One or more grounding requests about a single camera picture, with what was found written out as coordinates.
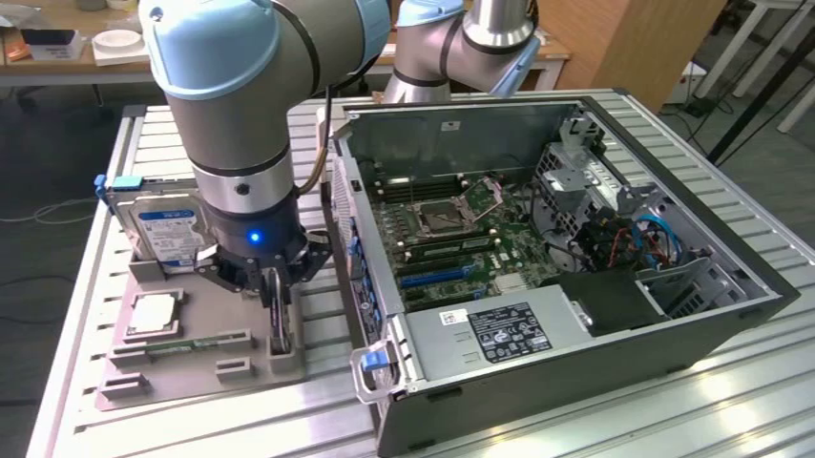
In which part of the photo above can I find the red wire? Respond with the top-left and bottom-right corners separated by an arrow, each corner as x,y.
604,226 -> 637,268

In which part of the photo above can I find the hard disk with blue label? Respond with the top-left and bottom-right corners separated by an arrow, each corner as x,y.
112,183 -> 215,276

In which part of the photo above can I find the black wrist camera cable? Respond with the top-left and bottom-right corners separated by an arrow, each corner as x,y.
296,83 -> 339,195

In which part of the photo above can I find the grey metal disk bay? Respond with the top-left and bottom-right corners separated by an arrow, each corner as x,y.
635,247 -> 765,319

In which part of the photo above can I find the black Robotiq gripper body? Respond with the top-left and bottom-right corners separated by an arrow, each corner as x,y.
204,196 -> 315,268

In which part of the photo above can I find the graphics card with metal bracket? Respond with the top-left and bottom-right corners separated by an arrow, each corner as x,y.
264,264 -> 299,358

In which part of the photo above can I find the black open PC case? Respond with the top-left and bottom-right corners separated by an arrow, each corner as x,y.
316,97 -> 801,458

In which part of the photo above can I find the blue wire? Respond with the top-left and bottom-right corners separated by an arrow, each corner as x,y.
632,214 -> 687,268

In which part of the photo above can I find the white box with black top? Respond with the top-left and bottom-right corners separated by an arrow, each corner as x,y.
18,28 -> 86,62

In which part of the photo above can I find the wooden desk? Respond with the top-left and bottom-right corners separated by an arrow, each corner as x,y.
0,0 -> 572,90

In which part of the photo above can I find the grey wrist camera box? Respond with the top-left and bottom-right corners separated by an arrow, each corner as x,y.
192,243 -> 221,274

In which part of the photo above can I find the white box with round lid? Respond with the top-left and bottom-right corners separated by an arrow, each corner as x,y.
90,29 -> 152,67

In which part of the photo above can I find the wooden cabinet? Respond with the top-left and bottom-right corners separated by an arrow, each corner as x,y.
539,0 -> 727,115

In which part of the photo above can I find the white desk frame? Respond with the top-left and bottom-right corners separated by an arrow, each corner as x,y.
692,0 -> 815,135

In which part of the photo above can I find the RAM stick with white label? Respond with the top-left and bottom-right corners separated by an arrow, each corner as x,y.
407,238 -> 492,261

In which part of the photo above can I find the silver CPU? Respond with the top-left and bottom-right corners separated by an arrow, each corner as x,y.
126,294 -> 180,335

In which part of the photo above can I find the CPU socket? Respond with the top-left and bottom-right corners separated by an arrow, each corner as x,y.
412,199 -> 485,238

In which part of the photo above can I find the grey power supply unit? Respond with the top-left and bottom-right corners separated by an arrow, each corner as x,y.
404,285 -> 591,383

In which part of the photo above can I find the perforated metal disk bay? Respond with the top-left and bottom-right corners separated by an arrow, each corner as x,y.
531,116 -> 637,239

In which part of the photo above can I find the metal socket cover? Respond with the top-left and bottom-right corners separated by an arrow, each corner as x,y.
459,176 -> 511,223

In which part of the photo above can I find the blue disk caddy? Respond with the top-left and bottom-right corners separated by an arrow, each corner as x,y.
93,172 -> 200,206

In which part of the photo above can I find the green motherboard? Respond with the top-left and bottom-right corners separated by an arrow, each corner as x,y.
365,161 -> 561,311

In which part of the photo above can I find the white floor cable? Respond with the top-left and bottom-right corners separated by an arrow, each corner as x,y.
0,198 -> 97,225

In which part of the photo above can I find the green RAM stick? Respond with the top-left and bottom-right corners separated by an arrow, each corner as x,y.
144,336 -> 224,357

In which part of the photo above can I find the grey parts rack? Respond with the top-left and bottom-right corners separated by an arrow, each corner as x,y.
93,251 -> 308,412

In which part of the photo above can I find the black metal leg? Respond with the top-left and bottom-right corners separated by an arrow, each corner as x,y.
705,0 -> 815,164

